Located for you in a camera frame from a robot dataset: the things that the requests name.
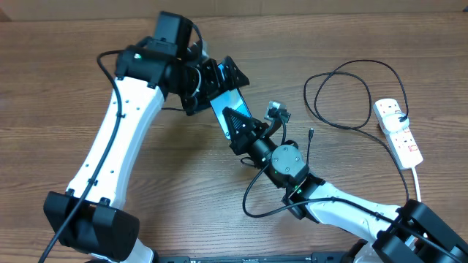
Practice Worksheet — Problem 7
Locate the blue smartphone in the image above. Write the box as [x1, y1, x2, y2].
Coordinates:
[209, 62, 254, 141]

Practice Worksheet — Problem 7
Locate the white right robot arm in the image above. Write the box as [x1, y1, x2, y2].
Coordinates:
[222, 107, 467, 262]

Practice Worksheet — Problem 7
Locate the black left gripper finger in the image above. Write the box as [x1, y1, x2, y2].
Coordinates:
[218, 56, 250, 91]
[189, 87, 226, 115]

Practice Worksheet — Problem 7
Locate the white charger adapter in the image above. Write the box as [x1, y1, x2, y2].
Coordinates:
[380, 113, 410, 134]

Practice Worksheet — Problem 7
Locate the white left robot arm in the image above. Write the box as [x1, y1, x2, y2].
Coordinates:
[43, 45, 249, 262]

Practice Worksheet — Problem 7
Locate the white power strip cord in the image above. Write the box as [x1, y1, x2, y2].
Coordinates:
[411, 167, 423, 204]

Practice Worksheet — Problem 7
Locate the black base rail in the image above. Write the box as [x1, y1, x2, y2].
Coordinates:
[156, 252, 353, 263]

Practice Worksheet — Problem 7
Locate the white power strip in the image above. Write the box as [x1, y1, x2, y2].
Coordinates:
[373, 99, 423, 169]

